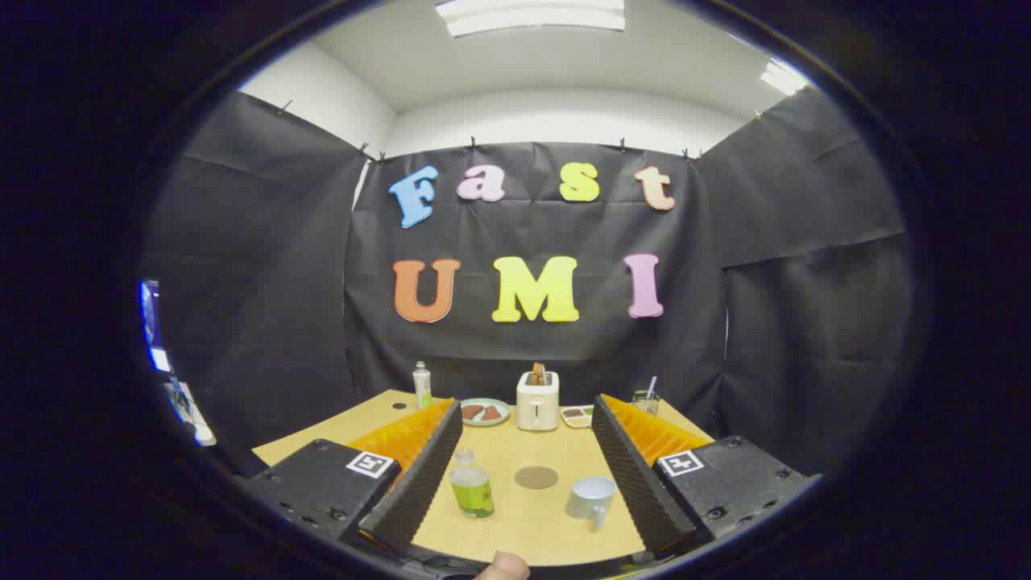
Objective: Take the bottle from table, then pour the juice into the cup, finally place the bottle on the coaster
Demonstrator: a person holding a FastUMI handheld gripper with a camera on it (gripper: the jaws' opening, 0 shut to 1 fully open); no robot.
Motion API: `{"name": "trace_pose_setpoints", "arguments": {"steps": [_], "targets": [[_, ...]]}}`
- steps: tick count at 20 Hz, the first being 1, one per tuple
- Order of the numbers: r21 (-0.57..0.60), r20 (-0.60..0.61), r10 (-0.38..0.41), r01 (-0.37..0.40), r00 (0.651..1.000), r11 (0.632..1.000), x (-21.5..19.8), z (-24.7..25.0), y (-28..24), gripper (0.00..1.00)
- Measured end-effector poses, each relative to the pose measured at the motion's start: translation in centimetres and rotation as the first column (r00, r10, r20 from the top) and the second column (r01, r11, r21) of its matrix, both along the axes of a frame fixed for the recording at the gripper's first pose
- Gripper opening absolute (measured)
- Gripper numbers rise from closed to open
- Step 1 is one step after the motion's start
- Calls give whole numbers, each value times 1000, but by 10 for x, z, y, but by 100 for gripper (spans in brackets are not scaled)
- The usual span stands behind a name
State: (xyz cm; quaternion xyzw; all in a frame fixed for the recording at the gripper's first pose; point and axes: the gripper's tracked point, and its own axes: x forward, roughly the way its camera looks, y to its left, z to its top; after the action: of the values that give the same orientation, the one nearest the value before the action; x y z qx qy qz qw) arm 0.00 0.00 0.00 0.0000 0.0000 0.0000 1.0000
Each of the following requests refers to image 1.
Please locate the white divided snack tray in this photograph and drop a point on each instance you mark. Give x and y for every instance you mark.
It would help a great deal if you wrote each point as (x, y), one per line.
(577, 416)

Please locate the brown toast slice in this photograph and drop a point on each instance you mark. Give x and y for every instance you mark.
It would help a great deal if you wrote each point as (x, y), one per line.
(538, 374)

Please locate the clear glass tumbler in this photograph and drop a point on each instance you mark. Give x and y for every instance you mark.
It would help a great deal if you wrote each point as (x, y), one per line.
(645, 404)

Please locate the pale green plate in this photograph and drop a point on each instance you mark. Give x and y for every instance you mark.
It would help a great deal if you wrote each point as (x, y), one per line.
(485, 422)

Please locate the wooden table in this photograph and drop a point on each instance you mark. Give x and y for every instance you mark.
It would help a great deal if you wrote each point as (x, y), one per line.
(527, 528)

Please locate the large ceiling light panel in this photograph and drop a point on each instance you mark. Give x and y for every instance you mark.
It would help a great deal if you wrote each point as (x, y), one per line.
(532, 16)

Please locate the clear juice bottle green label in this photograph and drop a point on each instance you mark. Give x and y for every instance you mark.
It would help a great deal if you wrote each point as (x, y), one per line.
(472, 487)

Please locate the pale grey cup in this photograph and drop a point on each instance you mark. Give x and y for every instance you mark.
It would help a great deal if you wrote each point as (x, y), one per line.
(586, 498)

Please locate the slim white bottle green label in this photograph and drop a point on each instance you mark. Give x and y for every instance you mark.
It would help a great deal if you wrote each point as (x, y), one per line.
(422, 388)

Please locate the white toaster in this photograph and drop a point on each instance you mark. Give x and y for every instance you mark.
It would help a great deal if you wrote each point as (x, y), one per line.
(537, 407)

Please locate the small ceiling light panel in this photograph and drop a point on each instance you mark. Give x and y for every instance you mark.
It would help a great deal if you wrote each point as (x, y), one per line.
(783, 78)

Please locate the brown meat piece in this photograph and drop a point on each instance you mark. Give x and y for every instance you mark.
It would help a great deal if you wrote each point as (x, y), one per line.
(472, 412)
(492, 413)

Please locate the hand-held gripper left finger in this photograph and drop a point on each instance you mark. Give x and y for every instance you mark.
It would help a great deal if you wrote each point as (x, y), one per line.
(419, 483)

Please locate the round brown coaster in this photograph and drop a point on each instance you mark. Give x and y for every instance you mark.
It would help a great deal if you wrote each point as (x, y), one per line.
(536, 478)

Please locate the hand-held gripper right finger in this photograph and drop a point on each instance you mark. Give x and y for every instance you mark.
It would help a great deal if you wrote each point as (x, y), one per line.
(636, 483)

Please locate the white straw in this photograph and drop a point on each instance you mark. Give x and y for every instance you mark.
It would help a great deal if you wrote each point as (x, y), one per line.
(651, 385)

